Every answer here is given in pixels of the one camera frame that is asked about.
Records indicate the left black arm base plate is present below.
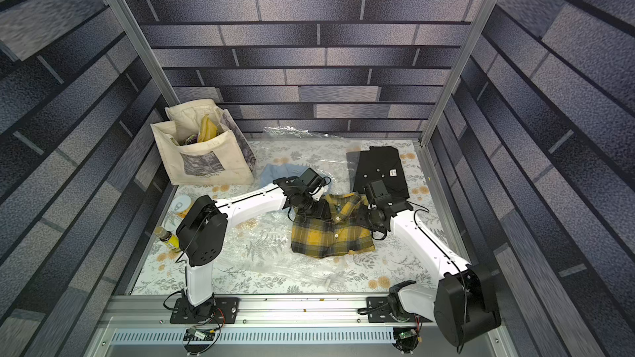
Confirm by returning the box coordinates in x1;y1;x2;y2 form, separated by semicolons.
170;297;241;325

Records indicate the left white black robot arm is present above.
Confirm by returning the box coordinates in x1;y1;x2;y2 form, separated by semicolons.
170;169;330;323

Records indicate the yellow snack packet in tote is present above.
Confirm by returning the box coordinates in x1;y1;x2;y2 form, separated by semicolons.
197;114;218;143

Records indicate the aluminium front rail frame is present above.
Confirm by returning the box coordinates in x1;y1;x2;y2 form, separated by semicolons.
86;294;516;356

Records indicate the small yellow capped bottle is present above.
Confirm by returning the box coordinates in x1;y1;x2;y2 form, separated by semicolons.
154;226;181;253

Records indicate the beige canvas tote bag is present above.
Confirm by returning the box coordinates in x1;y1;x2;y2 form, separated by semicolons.
150;99;256;185

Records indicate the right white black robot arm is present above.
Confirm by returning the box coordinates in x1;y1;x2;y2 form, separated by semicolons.
360;180;502;350

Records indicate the clear plastic vacuum bag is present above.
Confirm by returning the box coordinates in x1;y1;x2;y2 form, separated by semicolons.
213;137;432;294

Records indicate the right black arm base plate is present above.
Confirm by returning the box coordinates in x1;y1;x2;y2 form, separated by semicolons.
357;297;433;324

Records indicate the light blue shirt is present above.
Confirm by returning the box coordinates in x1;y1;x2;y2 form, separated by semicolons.
260;164;308;188

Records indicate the yellow black plaid shirt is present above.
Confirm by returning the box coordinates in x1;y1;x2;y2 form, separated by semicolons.
290;193;375;259

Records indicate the right small circuit board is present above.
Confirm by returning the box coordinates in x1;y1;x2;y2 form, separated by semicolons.
393;327;419;355

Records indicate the black tray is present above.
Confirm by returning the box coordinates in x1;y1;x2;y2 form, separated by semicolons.
352;146;409;199

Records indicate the left small circuit board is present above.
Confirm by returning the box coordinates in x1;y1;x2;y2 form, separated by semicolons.
183;327;217;344

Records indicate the small circuit board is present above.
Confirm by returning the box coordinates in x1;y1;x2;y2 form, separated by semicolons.
183;327;217;344
393;327;419;355

